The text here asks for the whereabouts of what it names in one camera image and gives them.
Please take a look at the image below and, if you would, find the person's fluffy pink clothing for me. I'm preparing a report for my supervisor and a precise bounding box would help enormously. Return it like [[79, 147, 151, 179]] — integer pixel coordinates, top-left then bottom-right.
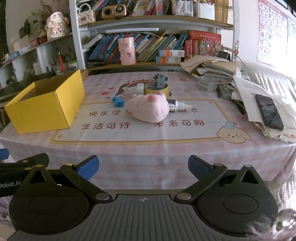
[[243, 176, 296, 241]]

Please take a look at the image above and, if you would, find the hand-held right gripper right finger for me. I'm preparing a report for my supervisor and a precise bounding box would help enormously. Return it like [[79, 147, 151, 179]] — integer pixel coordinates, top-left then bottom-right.
[[174, 155, 266, 202]]

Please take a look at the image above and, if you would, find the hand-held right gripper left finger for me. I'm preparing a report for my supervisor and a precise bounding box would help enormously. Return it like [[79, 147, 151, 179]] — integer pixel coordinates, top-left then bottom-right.
[[22, 156, 112, 202]]

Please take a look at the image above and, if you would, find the yellow tape roll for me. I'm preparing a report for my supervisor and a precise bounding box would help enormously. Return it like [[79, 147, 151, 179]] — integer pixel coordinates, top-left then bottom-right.
[[143, 82, 170, 96]]

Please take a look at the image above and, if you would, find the pen holder with pens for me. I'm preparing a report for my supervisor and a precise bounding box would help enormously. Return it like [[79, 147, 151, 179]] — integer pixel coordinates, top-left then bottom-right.
[[53, 59, 68, 75]]

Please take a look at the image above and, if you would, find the row of leaning books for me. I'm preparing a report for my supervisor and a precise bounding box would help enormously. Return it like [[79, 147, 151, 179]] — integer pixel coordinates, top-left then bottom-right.
[[88, 32, 188, 64]]

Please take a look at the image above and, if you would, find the dried flower bouquet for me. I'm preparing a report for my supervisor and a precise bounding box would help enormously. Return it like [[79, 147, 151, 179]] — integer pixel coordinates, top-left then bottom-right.
[[28, 0, 55, 30]]

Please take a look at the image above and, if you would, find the small blue soft toy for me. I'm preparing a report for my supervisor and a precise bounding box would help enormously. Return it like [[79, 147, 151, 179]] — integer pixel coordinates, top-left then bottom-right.
[[111, 95, 125, 107]]

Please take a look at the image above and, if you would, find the yellow cardboard box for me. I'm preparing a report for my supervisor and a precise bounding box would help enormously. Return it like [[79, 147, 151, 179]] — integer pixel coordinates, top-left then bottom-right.
[[5, 69, 86, 135]]

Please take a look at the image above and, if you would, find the orange and white box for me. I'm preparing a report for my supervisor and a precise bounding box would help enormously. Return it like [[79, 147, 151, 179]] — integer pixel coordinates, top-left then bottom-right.
[[159, 50, 185, 57]]

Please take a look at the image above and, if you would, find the stack of papers and notebooks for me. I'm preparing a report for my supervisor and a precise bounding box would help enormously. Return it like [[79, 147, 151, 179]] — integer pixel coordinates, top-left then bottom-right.
[[180, 54, 241, 81]]

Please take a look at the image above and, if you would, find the grey toy car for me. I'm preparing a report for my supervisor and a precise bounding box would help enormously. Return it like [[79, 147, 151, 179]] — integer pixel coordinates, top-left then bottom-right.
[[153, 74, 168, 90]]

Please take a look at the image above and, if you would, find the pink plush toy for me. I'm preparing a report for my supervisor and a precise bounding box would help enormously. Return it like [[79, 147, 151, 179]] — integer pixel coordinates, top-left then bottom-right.
[[128, 91, 170, 123]]

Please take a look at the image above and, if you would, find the white bookshelf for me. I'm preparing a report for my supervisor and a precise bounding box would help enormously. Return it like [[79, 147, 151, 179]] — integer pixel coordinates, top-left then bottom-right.
[[69, 0, 238, 70]]

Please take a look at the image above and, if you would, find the pink ceramic figurine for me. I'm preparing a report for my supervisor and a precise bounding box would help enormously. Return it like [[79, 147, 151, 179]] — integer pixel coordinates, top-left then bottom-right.
[[45, 11, 70, 39]]

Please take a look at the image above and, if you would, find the black smartphone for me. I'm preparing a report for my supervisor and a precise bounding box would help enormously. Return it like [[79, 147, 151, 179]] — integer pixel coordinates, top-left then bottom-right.
[[254, 94, 284, 131]]

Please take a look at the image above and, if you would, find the white charger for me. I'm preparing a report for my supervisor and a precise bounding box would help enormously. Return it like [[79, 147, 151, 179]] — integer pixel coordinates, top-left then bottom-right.
[[135, 83, 146, 96]]

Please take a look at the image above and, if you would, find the pile of white papers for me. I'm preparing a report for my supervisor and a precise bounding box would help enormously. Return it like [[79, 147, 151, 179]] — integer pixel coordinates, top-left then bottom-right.
[[232, 74, 296, 143]]

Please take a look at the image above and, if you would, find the silver metal ball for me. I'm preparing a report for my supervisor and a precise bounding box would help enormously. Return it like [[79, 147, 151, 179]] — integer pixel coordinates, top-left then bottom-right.
[[273, 209, 296, 239]]

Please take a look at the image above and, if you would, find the red box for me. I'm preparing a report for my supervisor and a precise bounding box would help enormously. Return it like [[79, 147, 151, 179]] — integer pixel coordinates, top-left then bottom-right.
[[187, 30, 222, 42]]

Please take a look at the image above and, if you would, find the alphabet wall poster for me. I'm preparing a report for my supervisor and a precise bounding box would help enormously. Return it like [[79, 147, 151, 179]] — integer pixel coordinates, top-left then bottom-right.
[[257, 0, 288, 67]]

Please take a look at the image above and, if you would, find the pink cloth covered desktop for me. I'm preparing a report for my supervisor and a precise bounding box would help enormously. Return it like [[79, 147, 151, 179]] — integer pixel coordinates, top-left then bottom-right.
[[0, 70, 296, 186]]

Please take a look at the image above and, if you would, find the white side shelf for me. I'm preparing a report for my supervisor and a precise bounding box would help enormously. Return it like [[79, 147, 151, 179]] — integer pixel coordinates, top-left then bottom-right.
[[0, 32, 79, 88]]

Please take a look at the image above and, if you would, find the grey tape roll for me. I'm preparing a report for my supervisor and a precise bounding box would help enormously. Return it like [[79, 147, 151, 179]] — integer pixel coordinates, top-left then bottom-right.
[[198, 76, 218, 93]]

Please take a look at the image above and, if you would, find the dark stationery pile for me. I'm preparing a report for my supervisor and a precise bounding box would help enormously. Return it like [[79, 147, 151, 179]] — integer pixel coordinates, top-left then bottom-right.
[[216, 82, 245, 115]]

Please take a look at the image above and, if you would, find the black electronic keyboard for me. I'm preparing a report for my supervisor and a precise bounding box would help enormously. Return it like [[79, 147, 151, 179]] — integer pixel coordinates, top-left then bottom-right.
[[0, 71, 56, 108]]

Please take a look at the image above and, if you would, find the white spray bottle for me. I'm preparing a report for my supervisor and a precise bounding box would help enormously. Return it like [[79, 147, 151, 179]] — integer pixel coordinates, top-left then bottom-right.
[[167, 99, 193, 114]]

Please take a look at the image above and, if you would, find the pink cup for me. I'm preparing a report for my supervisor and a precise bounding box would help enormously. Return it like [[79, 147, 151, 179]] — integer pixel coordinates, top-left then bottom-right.
[[118, 37, 136, 66]]

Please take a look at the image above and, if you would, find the gold speaker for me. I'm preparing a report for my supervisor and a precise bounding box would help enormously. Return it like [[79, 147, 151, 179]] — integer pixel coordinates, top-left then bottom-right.
[[102, 4, 127, 20]]

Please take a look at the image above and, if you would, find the cream pearl handbag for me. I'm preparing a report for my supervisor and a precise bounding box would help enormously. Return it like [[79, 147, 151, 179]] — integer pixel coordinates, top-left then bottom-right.
[[77, 3, 96, 25]]

